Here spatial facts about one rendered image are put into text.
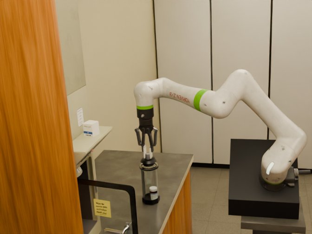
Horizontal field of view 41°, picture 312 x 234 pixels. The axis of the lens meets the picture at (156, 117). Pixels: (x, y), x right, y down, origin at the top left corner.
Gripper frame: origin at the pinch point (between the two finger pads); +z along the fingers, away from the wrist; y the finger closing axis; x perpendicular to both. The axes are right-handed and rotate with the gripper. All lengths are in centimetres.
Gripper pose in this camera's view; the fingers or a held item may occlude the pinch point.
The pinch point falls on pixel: (147, 152)
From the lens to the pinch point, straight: 234.3
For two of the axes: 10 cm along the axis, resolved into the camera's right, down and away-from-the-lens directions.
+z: 0.5, 9.5, 3.0
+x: 2.6, -3.1, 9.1
